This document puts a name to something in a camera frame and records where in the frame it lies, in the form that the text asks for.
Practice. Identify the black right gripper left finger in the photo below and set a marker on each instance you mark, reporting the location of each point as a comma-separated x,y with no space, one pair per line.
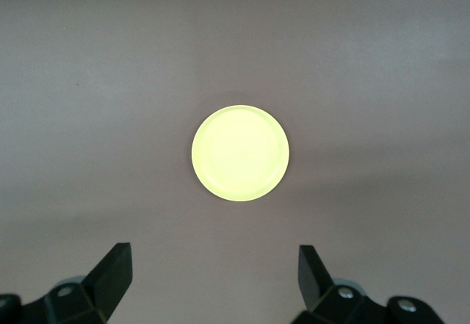
106,283

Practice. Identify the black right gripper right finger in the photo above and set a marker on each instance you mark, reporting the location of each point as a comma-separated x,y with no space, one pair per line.
316,283

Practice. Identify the yellow round plate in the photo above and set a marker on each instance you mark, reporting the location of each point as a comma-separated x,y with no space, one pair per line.
240,153

